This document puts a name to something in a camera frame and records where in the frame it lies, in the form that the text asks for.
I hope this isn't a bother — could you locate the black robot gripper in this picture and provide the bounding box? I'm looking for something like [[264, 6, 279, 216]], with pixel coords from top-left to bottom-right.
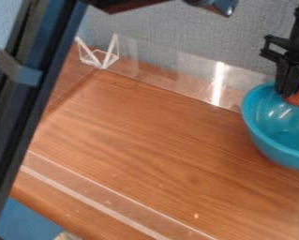
[[260, 34, 299, 98]]

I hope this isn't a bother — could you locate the blue plastic bowl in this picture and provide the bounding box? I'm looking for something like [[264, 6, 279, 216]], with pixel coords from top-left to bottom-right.
[[241, 82, 299, 170]]

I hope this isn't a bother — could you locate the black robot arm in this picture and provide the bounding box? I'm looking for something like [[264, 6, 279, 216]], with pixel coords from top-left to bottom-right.
[[259, 7, 299, 98]]

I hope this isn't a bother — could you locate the clear acrylic back barrier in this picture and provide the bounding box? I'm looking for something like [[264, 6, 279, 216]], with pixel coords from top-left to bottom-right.
[[108, 35, 272, 113]]

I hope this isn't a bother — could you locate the clear acrylic barrier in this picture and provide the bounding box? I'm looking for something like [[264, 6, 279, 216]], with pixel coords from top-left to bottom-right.
[[21, 152, 216, 240], [108, 35, 272, 113]]

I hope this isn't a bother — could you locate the clear acrylic front barrier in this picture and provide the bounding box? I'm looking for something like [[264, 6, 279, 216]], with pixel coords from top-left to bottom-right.
[[21, 152, 216, 240]]

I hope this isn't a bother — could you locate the clear acrylic corner bracket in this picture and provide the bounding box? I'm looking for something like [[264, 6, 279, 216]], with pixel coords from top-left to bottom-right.
[[74, 34, 120, 69]]

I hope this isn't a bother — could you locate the blue metal frame post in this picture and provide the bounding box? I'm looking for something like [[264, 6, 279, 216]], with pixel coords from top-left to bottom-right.
[[0, 0, 89, 233]]

